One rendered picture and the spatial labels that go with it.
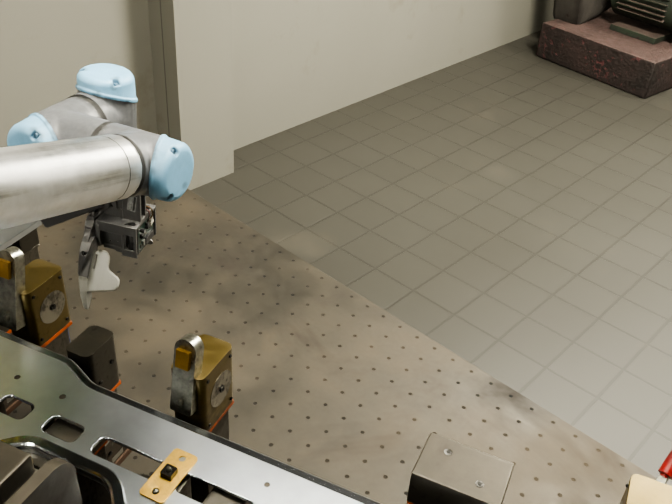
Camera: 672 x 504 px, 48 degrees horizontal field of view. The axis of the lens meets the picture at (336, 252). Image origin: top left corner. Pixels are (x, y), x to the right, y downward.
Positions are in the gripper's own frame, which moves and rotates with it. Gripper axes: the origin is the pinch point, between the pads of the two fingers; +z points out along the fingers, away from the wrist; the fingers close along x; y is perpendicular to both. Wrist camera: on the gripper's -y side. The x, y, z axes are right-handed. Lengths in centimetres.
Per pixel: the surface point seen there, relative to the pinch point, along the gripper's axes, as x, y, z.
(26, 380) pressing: -15.8, -5.2, 8.9
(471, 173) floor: 263, 61, 102
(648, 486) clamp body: -16, 82, -2
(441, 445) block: -14, 56, 3
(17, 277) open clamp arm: -2.6, -13.7, 1.4
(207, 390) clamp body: -11.7, 21.5, 5.8
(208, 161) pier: 211, -60, 97
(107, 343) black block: -3.4, 1.5, 9.9
